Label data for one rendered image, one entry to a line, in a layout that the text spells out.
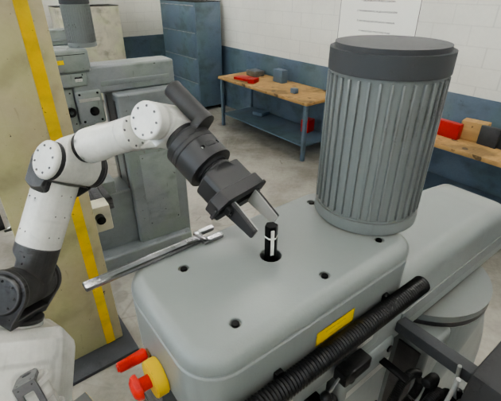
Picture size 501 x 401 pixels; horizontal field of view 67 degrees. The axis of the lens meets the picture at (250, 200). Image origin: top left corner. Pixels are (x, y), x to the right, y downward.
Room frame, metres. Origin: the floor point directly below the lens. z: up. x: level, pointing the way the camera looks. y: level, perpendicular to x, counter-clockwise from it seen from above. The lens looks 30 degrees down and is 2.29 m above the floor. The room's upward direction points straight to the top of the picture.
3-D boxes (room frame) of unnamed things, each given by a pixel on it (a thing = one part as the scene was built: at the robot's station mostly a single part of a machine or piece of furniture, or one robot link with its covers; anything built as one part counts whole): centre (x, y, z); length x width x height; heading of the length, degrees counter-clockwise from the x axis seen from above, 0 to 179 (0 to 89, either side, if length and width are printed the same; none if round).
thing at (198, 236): (0.51, 0.16, 1.89); 0.24 x 0.04 x 0.01; 129
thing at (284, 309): (0.53, -0.05, 1.81); 0.47 x 0.26 x 0.16; 128
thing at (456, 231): (0.82, -0.43, 1.66); 0.80 x 0.23 x 0.20; 128
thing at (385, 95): (0.67, -0.23, 2.05); 0.20 x 0.20 x 0.32
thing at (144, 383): (0.36, 0.17, 1.76); 0.04 x 0.03 x 0.04; 38
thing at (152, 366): (0.38, 0.15, 1.76); 0.06 x 0.02 x 0.06; 38
